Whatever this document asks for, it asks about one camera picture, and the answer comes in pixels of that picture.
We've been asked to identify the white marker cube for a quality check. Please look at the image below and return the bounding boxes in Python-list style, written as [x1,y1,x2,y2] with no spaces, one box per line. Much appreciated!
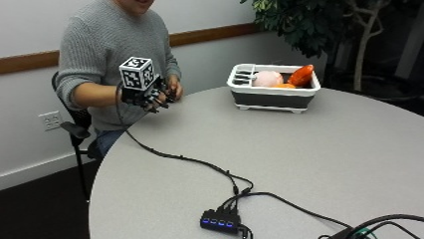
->
[118,56,157,92]

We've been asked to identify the black office chair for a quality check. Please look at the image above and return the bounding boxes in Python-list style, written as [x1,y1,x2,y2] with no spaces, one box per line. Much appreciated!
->
[50,71,103,202]

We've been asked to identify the pink round plush toy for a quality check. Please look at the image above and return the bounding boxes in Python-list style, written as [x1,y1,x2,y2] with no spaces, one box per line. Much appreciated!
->
[251,70,284,89]

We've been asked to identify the white and grey dish basin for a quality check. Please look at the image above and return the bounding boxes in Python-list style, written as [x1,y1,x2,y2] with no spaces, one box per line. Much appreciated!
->
[224,63,321,115]

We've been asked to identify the the person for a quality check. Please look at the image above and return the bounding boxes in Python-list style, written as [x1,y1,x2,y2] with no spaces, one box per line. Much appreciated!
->
[54,0,184,159]

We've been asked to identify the orange plush toy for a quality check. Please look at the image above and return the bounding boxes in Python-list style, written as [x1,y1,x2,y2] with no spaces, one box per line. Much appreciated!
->
[286,64,315,88]

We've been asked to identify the indoor tree plant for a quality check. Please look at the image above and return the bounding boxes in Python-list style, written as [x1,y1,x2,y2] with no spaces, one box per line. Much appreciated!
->
[239,0,424,94]

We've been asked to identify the black hub with blue lights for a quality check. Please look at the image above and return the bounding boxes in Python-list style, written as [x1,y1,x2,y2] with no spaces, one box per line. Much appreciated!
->
[199,208,243,235]

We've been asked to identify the black glove cable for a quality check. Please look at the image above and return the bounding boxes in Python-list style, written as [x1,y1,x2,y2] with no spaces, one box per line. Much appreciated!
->
[114,81,255,213]

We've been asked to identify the wooden wall rail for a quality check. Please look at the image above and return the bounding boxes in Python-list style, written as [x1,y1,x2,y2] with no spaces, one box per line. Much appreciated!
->
[0,22,262,76]

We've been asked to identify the white wall outlet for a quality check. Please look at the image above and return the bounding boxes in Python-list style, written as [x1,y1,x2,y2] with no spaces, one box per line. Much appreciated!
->
[37,111,64,131]

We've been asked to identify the black hub cable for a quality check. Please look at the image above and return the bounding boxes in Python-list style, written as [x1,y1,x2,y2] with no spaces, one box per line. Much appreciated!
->
[236,190,355,239]

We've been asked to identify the black cable with green plug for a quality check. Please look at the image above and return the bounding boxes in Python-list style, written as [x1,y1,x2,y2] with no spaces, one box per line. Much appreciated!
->
[316,213,424,239]

